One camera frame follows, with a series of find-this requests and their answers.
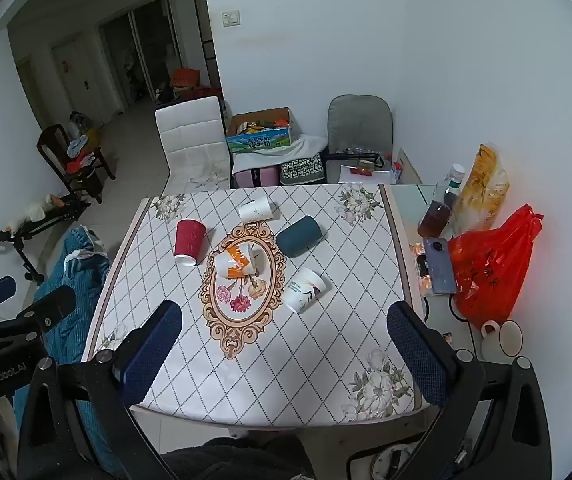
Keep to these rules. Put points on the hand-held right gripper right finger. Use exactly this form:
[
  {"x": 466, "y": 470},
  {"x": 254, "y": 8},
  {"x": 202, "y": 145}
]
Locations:
[{"x": 418, "y": 360}]

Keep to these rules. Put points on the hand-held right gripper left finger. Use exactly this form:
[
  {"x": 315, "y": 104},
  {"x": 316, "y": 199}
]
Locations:
[{"x": 150, "y": 352}]

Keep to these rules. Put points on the red ribbed paper cup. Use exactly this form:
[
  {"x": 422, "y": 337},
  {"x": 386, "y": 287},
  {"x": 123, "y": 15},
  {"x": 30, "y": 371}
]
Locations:
[{"x": 189, "y": 240}]

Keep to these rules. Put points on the orange and white paper cup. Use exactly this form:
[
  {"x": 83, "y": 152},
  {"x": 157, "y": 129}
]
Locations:
[{"x": 235, "y": 264}]

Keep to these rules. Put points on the white cup with green print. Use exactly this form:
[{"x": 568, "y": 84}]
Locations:
[{"x": 304, "y": 290}]

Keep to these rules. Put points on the teal paper cup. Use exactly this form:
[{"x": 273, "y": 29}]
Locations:
[{"x": 299, "y": 241}]

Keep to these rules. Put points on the plain white paper cup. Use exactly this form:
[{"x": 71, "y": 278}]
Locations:
[{"x": 256, "y": 210}]

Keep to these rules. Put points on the black tripod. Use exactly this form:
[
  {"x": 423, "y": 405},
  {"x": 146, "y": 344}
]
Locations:
[{"x": 26, "y": 232}]

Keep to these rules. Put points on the white mug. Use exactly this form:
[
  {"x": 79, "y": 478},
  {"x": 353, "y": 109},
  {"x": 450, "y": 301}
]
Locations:
[{"x": 505, "y": 336}]

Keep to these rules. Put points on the orange snack packet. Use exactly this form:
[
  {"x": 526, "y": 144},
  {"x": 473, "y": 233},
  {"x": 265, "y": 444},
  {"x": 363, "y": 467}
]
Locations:
[{"x": 418, "y": 266}]

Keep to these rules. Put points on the grey smartphone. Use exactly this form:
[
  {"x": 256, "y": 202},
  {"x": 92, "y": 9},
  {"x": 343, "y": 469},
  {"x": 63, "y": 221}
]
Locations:
[{"x": 441, "y": 265}]

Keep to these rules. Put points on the red plastic bag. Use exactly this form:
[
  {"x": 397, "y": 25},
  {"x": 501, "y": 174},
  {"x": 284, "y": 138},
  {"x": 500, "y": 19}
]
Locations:
[{"x": 496, "y": 265}]

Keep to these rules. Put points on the floral diamond-pattern tablecloth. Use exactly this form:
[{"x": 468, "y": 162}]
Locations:
[{"x": 286, "y": 360}]

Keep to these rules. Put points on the person's dark clothing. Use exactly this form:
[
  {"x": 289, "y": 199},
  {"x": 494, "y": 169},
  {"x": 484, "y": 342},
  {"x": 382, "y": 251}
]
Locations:
[{"x": 238, "y": 460}]

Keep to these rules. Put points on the brown liquid bottle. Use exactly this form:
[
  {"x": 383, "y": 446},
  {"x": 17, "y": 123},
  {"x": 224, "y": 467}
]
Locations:
[{"x": 435, "y": 217}]

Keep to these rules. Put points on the dark wooden chair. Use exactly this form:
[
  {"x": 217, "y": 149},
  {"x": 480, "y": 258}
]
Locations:
[{"x": 61, "y": 152}]

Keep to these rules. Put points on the clothes pile on chair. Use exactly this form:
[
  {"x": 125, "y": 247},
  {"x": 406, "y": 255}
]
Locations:
[{"x": 81, "y": 152}]

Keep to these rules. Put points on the clear bottle with white cap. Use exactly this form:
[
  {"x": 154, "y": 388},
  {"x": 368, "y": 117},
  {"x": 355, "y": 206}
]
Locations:
[{"x": 453, "y": 180}]

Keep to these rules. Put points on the yellow plastic bag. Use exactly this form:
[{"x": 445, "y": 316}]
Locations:
[{"x": 483, "y": 187}]

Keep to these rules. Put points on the pink case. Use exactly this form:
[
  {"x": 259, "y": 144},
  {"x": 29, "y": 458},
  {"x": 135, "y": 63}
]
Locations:
[{"x": 255, "y": 178}]

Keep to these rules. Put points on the white padded chair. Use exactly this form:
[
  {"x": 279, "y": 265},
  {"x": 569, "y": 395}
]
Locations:
[{"x": 193, "y": 142}]

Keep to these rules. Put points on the patterned dark bag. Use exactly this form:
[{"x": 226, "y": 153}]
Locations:
[{"x": 302, "y": 170}]

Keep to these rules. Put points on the grey cushioned chair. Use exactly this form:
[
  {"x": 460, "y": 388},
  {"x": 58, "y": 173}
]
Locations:
[{"x": 361, "y": 127}]

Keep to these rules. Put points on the white cloth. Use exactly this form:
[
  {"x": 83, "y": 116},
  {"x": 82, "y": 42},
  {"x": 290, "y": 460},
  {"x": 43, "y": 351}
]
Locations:
[{"x": 311, "y": 146}]

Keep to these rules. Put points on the printed cardboard box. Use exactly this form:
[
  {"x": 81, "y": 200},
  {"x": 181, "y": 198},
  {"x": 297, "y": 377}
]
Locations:
[{"x": 261, "y": 134}]

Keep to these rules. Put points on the orange box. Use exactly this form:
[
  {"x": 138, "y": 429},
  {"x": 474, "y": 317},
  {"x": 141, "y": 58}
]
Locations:
[{"x": 186, "y": 77}]

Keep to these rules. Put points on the white wall switch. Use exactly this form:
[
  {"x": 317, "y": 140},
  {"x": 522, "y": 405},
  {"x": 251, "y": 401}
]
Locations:
[{"x": 230, "y": 18}]

